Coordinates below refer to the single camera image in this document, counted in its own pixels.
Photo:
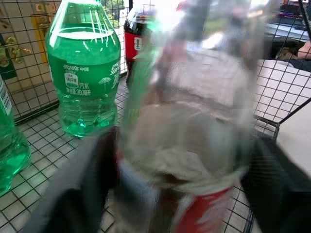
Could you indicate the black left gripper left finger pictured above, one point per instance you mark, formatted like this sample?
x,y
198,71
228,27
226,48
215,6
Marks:
x,y
73,194

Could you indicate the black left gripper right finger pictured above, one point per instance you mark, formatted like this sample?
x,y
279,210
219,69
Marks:
x,y
279,194

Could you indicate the clear bottle with red label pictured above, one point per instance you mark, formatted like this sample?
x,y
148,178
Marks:
x,y
194,109

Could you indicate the green Sprite plastic bottle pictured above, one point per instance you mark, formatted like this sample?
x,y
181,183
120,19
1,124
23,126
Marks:
x,y
9,155
82,72

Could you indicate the dark cola bottle red label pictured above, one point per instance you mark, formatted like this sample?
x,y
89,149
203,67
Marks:
x,y
131,46

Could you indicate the gold door lock plate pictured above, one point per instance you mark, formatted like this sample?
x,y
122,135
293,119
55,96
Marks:
x,y
40,29

